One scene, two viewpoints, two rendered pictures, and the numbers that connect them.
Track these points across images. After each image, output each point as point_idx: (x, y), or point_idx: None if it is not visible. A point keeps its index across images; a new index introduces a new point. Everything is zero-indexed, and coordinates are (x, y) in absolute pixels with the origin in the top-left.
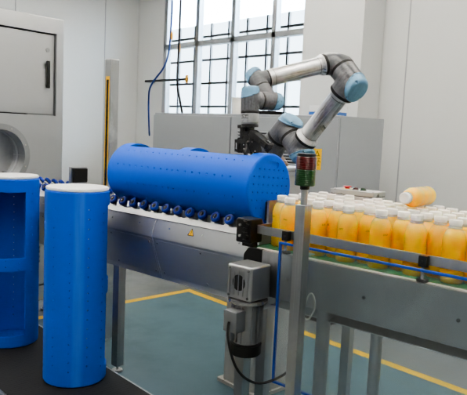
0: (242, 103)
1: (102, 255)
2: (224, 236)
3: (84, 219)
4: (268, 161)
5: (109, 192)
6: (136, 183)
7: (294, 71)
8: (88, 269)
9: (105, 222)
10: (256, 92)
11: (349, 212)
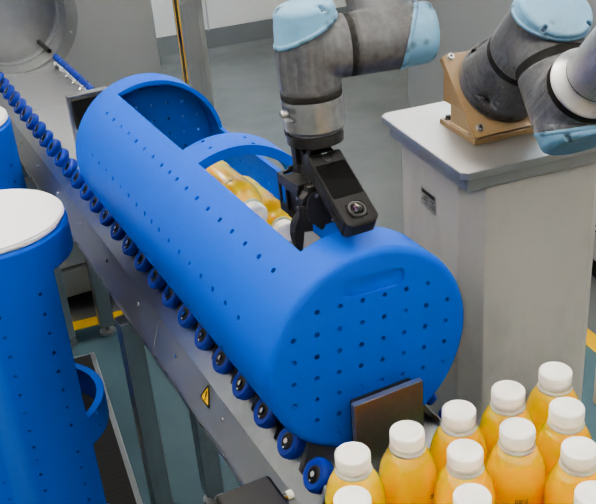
0: (277, 69)
1: (58, 379)
2: (257, 453)
3: None
4: (356, 277)
5: (53, 238)
6: (113, 214)
7: None
8: (24, 415)
9: (51, 311)
10: (315, 34)
11: None
